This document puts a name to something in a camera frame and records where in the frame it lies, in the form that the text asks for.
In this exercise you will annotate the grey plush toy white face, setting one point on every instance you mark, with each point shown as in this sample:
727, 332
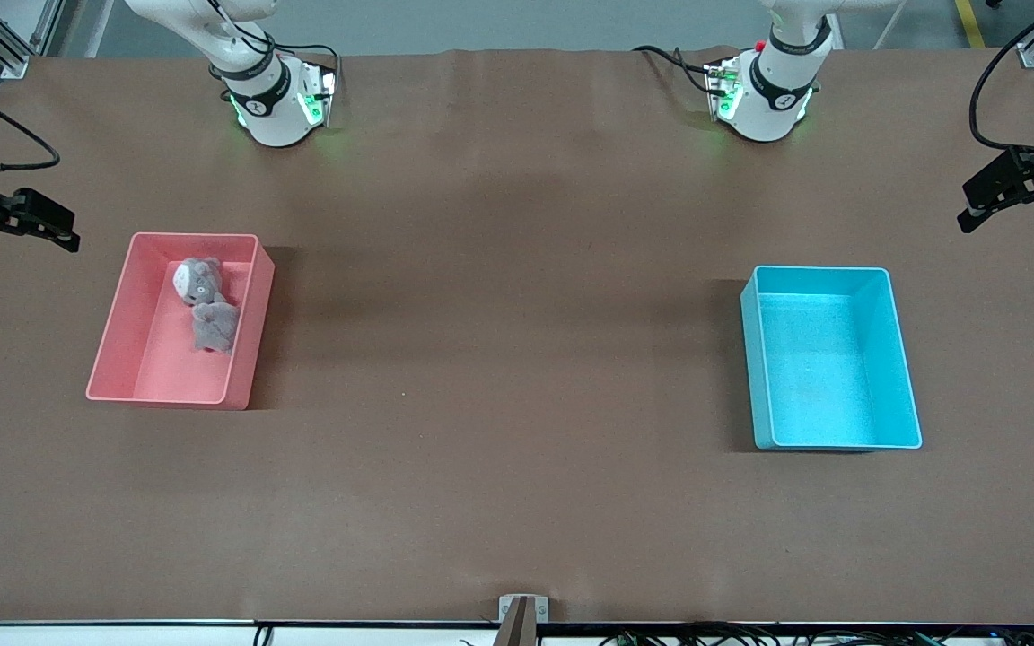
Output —
197, 280

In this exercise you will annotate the plain grey plush toy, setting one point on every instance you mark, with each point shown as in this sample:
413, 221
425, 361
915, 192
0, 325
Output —
214, 327

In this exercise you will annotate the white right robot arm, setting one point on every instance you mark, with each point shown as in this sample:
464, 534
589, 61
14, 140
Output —
275, 108

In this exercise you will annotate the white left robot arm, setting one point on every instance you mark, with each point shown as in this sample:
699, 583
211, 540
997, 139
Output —
773, 99

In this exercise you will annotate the pink plastic box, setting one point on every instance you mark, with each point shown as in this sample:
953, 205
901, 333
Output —
176, 368

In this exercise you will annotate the blue plastic box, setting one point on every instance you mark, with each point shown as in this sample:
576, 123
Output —
827, 377

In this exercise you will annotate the small metal table bracket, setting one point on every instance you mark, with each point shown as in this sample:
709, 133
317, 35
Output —
506, 610

